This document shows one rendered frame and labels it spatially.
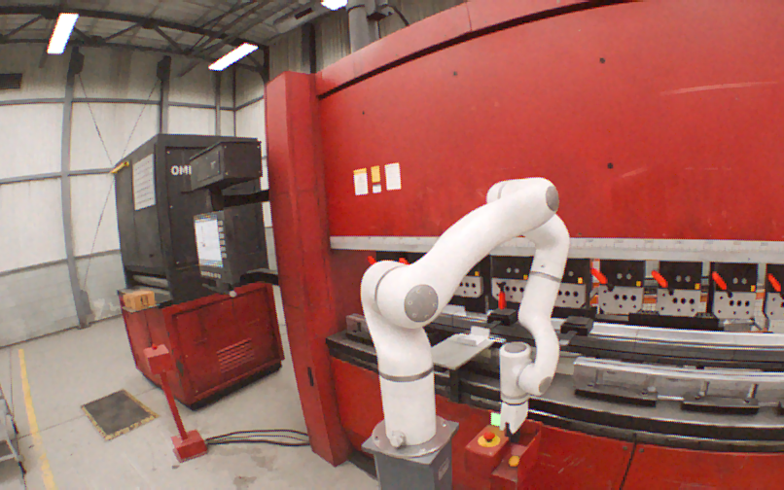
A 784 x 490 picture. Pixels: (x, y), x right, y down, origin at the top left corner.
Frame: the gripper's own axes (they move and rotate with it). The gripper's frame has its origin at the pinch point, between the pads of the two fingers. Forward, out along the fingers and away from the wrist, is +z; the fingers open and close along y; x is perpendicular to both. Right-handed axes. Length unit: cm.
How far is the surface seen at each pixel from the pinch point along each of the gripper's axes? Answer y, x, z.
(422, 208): -37, -55, -64
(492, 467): 5.4, -4.5, 10.9
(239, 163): -1, -136, -99
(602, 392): -25.6, 21.0, -4.1
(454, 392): -17.9, -34.4, 3.4
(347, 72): -43, -92, -134
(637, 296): -32, 29, -36
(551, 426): -18.9, 5.3, 9.1
